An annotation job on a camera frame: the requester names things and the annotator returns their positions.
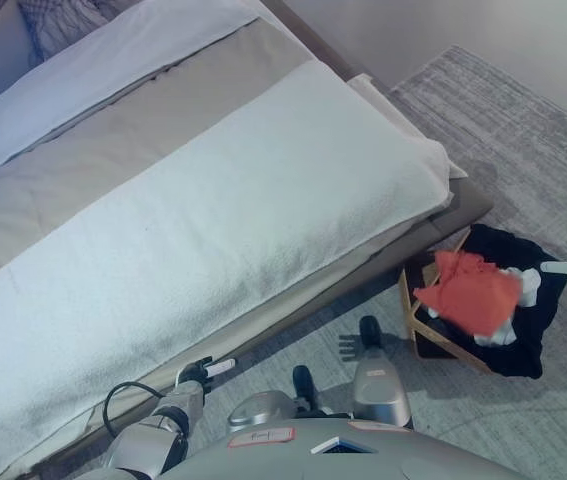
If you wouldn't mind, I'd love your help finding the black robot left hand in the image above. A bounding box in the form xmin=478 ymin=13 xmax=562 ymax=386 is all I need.
xmin=174 ymin=355 xmax=239 ymax=394

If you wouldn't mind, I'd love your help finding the orange cloth garment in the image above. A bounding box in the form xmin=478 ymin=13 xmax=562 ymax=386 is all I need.
xmin=412 ymin=249 xmax=524 ymax=338

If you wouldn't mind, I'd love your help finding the white clothes pile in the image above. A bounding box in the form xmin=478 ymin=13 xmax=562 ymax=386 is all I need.
xmin=426 ymin=266 xmax=545 ymax=350

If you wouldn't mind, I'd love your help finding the black fabric basket liner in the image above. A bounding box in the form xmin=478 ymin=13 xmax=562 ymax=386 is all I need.
xmin=404 ymin=222 xmax=567 ymax=379

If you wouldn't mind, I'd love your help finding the bed with white cover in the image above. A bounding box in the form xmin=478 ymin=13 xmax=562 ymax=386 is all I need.
xmin=0 ymin=59 xmax=453 ymax=480

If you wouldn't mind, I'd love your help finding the wooden basket with white cloth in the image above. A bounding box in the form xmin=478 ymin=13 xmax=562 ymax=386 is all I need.
xmin=397 ymin=227 xmax=495 ymax=375

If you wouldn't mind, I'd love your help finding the white folded bed sheet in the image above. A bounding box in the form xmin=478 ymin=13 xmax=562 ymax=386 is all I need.
xmin=0 ymin=0 xmax=285 ymax=187

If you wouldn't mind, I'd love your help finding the silver robot left leg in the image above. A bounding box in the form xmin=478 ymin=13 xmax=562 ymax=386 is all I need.
xmin=224 ymin=364 xmax=325 ymax=435

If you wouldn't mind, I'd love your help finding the silver robot leg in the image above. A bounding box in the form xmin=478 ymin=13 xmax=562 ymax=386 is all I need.
xmin=224 ymin=364 xmax=325 ymax=435
xmin=336 ymin=315 xmax=415 ymax=432

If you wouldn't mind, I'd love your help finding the grey striped rug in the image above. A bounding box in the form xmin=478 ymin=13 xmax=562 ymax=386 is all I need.
xmin=182 ymin=44 xmax=567 ymax=480

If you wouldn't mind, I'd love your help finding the silver robot torso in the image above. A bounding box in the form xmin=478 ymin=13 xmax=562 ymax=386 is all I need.
xmin=161 ymin=416 xmax=530 ymax=480

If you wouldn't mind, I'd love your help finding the silver robot right leg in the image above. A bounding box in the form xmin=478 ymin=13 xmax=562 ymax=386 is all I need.
xmin=336 ymin=315 xmax=415 ymax=432

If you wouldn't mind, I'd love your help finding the grey patterned pillow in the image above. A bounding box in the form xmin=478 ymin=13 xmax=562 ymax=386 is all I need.
xmin=16 ymin=0 xmax=110 ymax=62

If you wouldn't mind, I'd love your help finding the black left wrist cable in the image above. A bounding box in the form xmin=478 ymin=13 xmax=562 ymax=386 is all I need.
xmin=103 ymin=380 xmax=168 ymax=442

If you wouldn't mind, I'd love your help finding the brown bed frame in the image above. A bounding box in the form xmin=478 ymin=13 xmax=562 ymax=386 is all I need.
xmin=12 ymin=0 xmax=496 ymax=480

